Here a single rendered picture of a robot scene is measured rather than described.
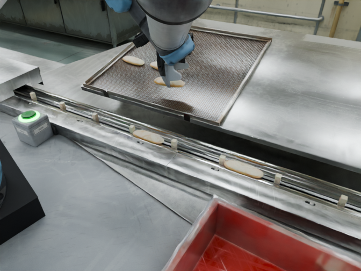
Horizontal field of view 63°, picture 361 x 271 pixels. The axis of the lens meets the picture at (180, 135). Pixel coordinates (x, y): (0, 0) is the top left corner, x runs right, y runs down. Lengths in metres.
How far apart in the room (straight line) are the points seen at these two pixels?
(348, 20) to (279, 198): 3.80
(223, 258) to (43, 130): 0.61
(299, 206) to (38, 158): 0.68
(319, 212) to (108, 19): 3.21
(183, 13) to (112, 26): 3.28
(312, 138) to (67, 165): 0.65
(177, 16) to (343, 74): 0.82
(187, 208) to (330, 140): 0.40
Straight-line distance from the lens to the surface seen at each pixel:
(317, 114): 0.90
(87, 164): 0.83
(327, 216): 0.69
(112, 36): 3.63
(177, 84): 0.89
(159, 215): 0.68
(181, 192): 0.72
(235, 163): 0.75
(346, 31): 4.40
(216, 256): 0.62
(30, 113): 0.94
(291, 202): 0.69
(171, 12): 0.32
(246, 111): 0.88
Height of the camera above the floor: 1.36
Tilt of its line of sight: 37 degrees down
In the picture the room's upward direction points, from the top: straight up
